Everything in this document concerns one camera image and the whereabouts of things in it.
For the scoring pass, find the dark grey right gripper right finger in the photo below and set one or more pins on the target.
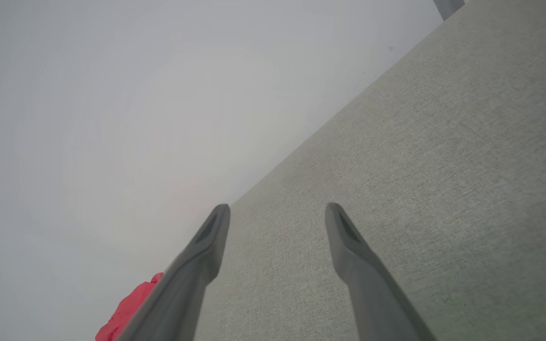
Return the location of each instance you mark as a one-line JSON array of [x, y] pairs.
[[372, 293]]

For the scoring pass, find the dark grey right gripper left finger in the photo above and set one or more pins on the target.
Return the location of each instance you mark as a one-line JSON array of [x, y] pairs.
[[183, 293]]

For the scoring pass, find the red basketball jersey white sleeves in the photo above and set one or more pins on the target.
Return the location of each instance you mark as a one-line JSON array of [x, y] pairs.
[[128, 308]]

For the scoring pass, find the grey fabric sofa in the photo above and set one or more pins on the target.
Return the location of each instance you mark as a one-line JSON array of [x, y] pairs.
[[443, 189]]

